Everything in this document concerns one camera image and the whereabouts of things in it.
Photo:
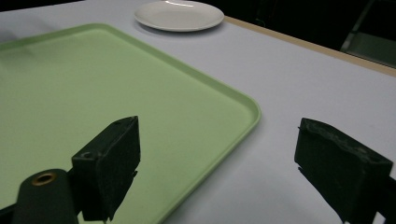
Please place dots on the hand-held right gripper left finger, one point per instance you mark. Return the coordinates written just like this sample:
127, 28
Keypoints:
107, 174

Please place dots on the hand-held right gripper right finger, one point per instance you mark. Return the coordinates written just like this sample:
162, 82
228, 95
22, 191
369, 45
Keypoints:
339, 168

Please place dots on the white round plate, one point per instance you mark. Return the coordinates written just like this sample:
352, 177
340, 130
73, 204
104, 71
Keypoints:
179, 15

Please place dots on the light green plastic tray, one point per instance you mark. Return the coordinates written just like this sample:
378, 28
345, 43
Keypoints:
102, 115

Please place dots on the grey metal stand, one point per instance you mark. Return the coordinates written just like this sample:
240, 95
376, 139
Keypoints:
370, 40

